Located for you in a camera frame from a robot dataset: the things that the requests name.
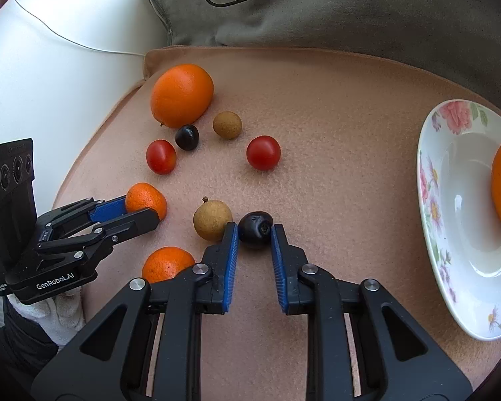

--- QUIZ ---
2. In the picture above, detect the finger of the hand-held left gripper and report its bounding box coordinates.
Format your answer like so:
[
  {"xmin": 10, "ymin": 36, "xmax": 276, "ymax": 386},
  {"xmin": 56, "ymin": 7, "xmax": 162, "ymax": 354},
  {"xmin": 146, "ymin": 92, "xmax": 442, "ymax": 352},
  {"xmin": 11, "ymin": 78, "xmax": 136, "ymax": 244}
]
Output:
[
  {"xmin": 37, "ymin": 194, "xmax": 131, "ymax": 240},
  {"xmin": 35, "ymin": 208, "xmax": 160, "ymax": 260}
]

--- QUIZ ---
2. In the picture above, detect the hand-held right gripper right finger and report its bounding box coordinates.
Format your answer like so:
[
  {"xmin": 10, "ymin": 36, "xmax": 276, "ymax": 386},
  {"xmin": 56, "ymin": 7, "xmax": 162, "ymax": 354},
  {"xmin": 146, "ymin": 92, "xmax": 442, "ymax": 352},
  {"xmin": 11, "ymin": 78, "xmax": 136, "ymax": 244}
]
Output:
[{"xmin": 271, "ymin": 223, "xmax": 473, "ymax": 401}]

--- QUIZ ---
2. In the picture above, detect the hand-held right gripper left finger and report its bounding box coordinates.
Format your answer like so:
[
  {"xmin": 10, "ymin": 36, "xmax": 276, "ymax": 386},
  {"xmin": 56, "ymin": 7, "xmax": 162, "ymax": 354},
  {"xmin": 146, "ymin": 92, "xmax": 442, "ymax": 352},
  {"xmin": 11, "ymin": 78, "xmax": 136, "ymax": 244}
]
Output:
[{"xmin": 31, "ymin": 222, "xmax": 239, "ymax": 401}]

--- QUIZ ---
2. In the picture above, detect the small mandarin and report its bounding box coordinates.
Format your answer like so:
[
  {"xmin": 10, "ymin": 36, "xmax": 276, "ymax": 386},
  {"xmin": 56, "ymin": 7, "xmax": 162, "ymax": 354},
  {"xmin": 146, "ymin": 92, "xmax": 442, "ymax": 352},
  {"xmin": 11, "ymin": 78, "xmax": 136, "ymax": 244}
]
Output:
[
  {"xmin": 141, "ymin": 246, "xmax": 196, "ymax": 285},
  {"xmin": 125, "ymin": 182, "xmax": 168, "ymax": 221}
]

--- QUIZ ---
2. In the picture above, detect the brown longan with stem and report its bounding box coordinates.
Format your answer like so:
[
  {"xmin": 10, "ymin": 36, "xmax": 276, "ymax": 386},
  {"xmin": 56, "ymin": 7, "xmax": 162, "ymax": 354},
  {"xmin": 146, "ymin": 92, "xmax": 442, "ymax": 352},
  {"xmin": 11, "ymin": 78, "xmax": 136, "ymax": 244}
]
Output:
[{"xmin": 193, "ymin": 196, "xmax": 233, "ymax": 242}]

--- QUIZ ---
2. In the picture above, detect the red cherry tomato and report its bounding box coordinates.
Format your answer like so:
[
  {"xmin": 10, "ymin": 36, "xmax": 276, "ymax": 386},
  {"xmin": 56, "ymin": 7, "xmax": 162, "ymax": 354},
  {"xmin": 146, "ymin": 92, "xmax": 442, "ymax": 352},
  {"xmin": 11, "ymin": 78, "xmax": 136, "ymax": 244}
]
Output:
[
  {"xmin": 246, "ymin": 135, "xmax": 282, "ymax": 171},
  {"xmin": 146, "ymin": 139, "xmax": 178, "ymax": 175}
]

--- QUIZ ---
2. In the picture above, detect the large smooth orange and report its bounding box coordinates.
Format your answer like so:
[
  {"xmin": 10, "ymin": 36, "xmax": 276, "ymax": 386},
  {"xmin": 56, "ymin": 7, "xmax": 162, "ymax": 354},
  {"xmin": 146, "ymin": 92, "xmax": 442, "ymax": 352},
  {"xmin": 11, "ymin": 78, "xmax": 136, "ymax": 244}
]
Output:
[{"xmin": 150, "ymin": 63, "xmax": 215, "ymax": 129}]

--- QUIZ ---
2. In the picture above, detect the white floral plate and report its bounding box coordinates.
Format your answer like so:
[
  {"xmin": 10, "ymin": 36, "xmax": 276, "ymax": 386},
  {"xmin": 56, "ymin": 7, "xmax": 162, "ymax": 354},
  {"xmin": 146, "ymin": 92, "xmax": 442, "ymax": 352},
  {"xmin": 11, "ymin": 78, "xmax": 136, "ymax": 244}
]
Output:
[{"xmin": 416, "ymin": 99, "xmax": 501, "ymax": 341}]

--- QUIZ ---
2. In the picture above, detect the person's left forearm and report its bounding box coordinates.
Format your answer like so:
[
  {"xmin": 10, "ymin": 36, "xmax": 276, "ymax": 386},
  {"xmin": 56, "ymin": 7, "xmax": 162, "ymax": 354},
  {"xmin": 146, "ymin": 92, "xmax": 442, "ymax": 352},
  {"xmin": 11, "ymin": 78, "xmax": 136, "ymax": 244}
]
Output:
[{"xmin": 0, "ymin": 296, "xmax": 60, "ymax": 390}]

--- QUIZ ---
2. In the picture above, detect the person's left hand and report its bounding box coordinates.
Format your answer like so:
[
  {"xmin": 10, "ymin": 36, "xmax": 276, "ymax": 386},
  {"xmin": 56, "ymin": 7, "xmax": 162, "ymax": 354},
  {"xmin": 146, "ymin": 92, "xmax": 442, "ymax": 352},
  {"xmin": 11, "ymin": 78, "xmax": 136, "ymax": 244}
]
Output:
[{"xmin": 6, "ymin": 288, "xmax": 87, "ymax": 346}]

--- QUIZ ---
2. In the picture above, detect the dark purple grape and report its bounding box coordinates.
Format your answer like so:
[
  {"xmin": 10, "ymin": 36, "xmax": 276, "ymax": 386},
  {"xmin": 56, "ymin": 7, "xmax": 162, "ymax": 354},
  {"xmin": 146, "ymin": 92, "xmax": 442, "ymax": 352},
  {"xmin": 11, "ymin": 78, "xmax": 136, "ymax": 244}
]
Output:
[{"xmin": 174, "ymin": 124, "xmax": 200, "ymax": 151}]

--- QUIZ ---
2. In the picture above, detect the round brown longan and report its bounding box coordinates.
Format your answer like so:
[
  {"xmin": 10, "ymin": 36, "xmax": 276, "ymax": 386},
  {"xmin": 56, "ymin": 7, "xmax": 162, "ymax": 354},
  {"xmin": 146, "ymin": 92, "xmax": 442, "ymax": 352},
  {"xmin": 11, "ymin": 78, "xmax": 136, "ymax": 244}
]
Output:
[{"xmin": 212, "ymin": 111, "xmax": 242, "ymax": 139}]

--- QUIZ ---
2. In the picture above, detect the grey fleece blanket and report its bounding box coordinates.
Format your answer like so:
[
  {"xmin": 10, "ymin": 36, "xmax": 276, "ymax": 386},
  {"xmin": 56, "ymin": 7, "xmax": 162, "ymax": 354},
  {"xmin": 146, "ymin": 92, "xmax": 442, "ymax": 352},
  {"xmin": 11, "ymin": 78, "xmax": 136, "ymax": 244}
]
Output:
[{"xmin": 144, "ymin": 0, "xmax": 501, "ymax": 124}]

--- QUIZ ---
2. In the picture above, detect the thin white cable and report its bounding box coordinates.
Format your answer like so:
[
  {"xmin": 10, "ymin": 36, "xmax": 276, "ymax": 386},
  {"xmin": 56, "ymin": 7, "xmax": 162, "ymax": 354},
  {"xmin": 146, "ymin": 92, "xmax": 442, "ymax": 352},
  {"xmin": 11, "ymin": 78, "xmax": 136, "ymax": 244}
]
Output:
[{"xmin": 7, "ymin": 0, "xmax": 145, "ymax": 56}]

